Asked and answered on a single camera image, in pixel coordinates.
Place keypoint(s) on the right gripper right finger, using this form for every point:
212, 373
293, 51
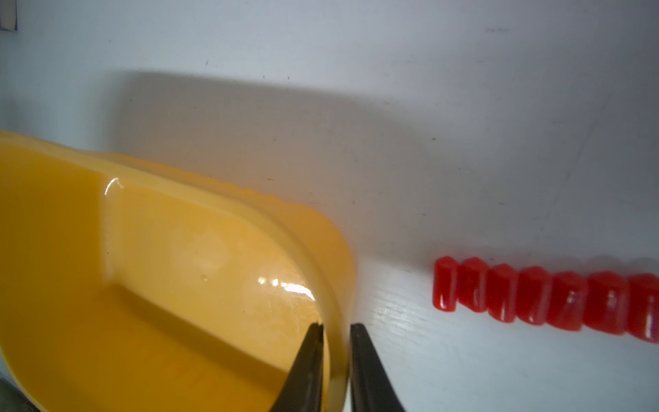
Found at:
370, 387

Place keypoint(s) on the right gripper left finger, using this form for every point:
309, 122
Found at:
303, 388

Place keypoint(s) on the red sleeve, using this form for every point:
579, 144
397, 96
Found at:
567, 302
502, 290
534, 293
607, 303
445, 284
642, 318
472, 289

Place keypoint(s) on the yellow plastic storage box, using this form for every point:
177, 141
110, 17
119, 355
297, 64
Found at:
132, 286

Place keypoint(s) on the dark blue notebook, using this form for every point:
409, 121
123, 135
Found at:
8, 15

